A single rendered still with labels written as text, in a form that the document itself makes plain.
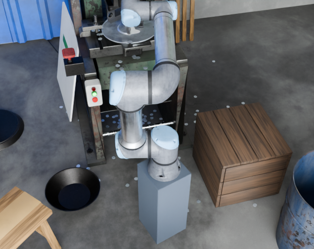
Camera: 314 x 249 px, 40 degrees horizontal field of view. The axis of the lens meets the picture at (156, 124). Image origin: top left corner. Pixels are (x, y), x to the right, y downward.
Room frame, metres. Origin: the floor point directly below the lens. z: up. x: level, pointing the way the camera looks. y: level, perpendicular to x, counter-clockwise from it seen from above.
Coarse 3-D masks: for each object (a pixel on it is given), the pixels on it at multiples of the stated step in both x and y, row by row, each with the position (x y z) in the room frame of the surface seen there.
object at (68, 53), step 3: (66, 48) 1.76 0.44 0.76; (69, 48) 1.77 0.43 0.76; (72, 48) 1.76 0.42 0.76; (63, 51) 1.74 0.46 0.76; (66, 51) 1.74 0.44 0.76; (69, 51) 1.74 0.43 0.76; (72, 51) 1.74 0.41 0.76; (63, 54) 1.72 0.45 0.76; (66, 54) 1.71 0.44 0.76; (69, 54) 1.72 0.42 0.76; (72, 54) 1.72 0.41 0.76; (63, 57) 1.71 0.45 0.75; (66, 57) 1.70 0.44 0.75; (69, 57) 1.71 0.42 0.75; (72, 57) 1.71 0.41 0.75
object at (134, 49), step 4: (148, 40) 1.82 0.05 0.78; (124, 44) 1.78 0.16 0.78; (128, 44) 1.78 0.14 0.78; (132, 44) 1.78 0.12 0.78; (136, 44) 1.78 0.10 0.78; (140, 44) 1.78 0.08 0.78; (144, 44) 1.78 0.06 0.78; (148, 44) 1.78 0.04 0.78; (124, 48) 1.75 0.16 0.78; (128, 48) 1.75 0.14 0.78; (132, 48) 1.75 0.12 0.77; (136, 48) 1.76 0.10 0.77; (140, 48) 1.89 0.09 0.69; (124, 52) 1.87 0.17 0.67; (128, 52) 1.86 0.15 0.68; (132, 52) 1.87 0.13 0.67; (136, 52) 1.88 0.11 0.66; (140, 52) 1.88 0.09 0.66
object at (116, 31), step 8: (104, 24) 1.96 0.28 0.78; (112, 24) 1.96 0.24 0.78; (120, 24) 1.95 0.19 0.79; (144, 24) 1.96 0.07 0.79; (152, 24) 1.95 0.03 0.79; (104, 32) 1.88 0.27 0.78; (112, 32) 1.88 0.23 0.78; (120, 32) 1.88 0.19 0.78; (144, 32) 1.88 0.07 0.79; (152, 32) 1.88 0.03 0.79; (112, 40) 1.80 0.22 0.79; (120, 40) 1.81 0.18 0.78; (128, 40) 1.81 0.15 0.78; (136, 40) 1.81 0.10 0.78; (144, 40) 1.80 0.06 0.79
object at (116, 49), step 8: (88, 40) 1.93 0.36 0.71; (96, 40) 1.93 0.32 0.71; (104, 40) 1.93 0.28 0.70; (152, 40) 1.94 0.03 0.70; (88, 48) 1.88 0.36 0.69; (96, 48) 1.86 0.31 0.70; (104, 48) 1.87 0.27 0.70; (112, 48) 1.88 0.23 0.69; (120, 48) 1.89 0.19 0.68; (144, 48) 1.92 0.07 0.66; (152, 48) 1.93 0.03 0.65; (96, 56) 1.85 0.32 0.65; (104, 56) 1.87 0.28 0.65
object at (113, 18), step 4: (120, 8) 1.69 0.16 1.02; (108, 12) 1.71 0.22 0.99; (112, 12) 1.70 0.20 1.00; (116, 12) 1.69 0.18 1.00; (120, 12) 1.68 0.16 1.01; (108, 16) 1.69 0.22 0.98; (112, 16) 1.68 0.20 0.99; (116, 16) 1.67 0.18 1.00; (120, 16) 1.66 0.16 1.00; (108, 20) 1.67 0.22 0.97; (112, 20) 1.67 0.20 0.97; (116, 20) 1.67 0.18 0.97
